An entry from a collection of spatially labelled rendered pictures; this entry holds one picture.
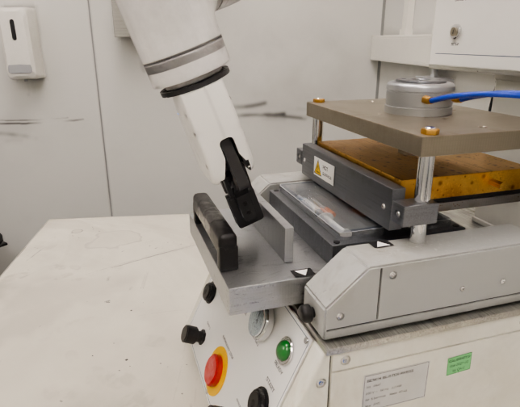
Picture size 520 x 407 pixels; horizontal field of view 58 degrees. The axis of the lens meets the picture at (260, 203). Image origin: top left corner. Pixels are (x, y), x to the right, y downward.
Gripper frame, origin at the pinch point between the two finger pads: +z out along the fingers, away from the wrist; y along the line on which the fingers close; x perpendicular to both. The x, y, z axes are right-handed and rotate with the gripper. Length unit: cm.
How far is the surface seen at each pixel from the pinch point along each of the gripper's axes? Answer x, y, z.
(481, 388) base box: 14.5, 17.0, 24.1
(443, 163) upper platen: 22.6, 5.8, 3.0
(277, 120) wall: 48, -146, 34
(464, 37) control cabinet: 39.1, -8.5, -5.6
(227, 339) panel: -8.4, -1.0, 16.5
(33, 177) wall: -57, -167, 19
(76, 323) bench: -30.0, -23.6, 16.8
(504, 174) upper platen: 26.7, 10.3, 5.1
